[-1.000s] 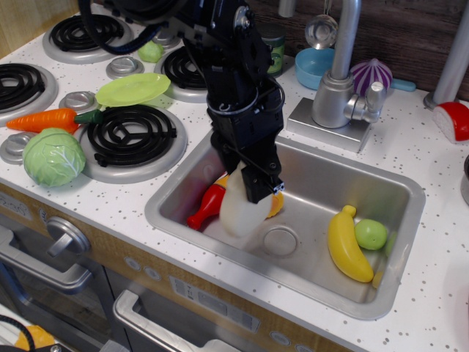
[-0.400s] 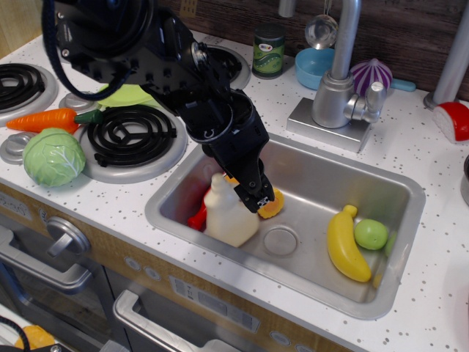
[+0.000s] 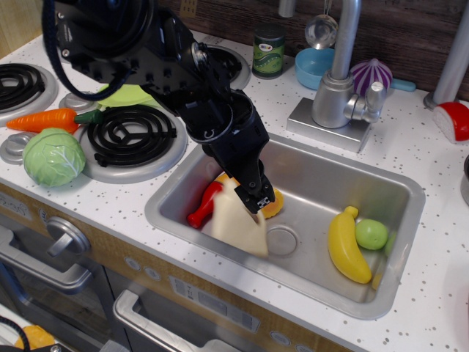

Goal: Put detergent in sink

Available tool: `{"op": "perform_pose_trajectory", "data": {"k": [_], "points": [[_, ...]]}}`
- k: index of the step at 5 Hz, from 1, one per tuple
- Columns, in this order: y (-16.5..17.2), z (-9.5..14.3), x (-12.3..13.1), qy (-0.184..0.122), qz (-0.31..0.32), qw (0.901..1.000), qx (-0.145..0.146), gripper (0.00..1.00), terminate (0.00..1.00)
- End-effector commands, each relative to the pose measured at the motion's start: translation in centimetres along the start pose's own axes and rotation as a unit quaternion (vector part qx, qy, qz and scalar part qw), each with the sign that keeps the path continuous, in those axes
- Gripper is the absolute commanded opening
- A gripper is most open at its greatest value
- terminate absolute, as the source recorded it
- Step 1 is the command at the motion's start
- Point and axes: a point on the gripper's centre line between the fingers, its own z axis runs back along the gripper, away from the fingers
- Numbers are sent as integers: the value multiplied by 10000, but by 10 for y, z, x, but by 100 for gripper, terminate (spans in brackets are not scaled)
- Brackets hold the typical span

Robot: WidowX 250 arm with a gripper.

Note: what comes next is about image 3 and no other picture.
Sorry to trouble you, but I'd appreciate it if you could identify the green can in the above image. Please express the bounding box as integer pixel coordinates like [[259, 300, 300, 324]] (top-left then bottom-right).
[[251, 23, 286, 79]]

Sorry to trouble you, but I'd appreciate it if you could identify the silver faucet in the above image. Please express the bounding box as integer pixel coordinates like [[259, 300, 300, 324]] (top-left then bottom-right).
[[287, 0, 387, 153]]

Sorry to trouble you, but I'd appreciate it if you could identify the yellow object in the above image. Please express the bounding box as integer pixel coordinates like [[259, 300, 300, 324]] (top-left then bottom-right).
[[22, 325, 56, 351]]

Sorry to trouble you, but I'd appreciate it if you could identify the cream detergent bottle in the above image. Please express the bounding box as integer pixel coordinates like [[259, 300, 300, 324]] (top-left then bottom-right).
[[211, 179, 268, 258]]

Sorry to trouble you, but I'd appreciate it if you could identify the blue bowl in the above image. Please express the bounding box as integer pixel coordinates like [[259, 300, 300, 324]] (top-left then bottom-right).
[[295, 48, 334, 90]]

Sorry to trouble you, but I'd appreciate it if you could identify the back right stove burner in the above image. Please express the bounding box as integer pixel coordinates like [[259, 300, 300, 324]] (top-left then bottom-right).
[[208, 45, 251, 90]]

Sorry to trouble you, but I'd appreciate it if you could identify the red ketchup bottle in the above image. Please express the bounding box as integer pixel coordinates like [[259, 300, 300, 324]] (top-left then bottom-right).
[[186, 173, 229, 229]]

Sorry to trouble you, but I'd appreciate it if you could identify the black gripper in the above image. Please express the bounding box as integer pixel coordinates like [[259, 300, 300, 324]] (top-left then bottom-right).
[[185, 90, 276, 214]]

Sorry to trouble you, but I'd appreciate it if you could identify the front left stove burner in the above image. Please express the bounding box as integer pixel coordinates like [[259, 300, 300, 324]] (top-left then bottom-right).
[[1, 63, 59, 127]]

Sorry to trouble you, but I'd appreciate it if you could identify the silver dishwasher handle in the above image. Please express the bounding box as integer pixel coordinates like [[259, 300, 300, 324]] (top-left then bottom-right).
[[113, 290, 237, 352]]

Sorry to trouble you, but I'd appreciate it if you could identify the yellow toy corn piece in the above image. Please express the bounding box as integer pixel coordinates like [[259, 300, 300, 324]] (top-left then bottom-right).
[[262, 188, 284, 219]]

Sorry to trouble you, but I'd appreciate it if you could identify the stainless steel sink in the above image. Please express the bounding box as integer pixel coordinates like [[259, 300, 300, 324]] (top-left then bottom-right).
[[145, 135, 426, 320]]

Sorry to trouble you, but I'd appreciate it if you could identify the purple toy onion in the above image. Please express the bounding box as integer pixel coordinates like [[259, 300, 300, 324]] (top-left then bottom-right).
[[350, 59, 393, 96]]

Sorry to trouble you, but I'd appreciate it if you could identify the black cable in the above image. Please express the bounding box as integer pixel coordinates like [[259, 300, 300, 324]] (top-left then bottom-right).
[[0, 315, 32, 351]]

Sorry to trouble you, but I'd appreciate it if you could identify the front right stove burner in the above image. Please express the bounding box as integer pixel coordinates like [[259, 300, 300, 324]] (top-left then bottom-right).
[[75, 105, 188, 184]]

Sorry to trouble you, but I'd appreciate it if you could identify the green toy cabbage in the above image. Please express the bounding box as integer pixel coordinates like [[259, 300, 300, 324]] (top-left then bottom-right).
[[23, 128, 86, 188]]

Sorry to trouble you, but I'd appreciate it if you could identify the red white toy cheese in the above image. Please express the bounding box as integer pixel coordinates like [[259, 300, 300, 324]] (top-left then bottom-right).
[[433, 102, 468, 144]]

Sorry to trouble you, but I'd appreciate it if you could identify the silver oven door handle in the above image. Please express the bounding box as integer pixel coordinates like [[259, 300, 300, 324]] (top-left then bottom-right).
[[1, 226, 93, 295]]

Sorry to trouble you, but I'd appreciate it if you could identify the light green plate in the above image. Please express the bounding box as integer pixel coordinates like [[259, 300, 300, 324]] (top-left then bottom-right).
[[98, 84, 160, 107]]

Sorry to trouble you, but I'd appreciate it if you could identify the silver stove dial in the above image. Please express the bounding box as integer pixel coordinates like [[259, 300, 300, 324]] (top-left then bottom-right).
[[1, 132, 37, 165], [59, 93, 100, 114]]

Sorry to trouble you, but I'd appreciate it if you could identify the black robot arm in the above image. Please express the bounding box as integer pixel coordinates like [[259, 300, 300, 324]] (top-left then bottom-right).
[[42, 1, 275, 213]]

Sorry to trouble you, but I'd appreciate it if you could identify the yellow toy banana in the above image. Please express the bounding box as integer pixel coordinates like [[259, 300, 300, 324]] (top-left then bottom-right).
[[328, 206, 372, 284]]

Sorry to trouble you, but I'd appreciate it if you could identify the orange toy carrot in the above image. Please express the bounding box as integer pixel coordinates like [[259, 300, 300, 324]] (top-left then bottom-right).
[[6, 108, 104, 134]]

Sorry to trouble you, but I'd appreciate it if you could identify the silver vertical pole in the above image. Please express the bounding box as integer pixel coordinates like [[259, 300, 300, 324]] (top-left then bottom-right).
[[424, 1, 468, 111]]

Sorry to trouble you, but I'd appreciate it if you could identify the green toy apple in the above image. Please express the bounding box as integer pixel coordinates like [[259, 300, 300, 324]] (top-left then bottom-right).
[[355, 219, 388, 250]]

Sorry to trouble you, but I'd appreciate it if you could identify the stove burner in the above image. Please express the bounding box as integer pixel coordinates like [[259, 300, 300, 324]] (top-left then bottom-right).
[[75, 105, 188, 184], [208, 45, 251, 90], [1, 63, 59, 127]]

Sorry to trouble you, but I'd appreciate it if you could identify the silver ladle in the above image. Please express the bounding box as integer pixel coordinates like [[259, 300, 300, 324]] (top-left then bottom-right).
[[305, 0, 339, 50]]

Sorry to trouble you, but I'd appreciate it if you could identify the silver oven knob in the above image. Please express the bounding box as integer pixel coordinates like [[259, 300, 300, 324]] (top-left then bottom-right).
[[46, 216, 91, 257]]

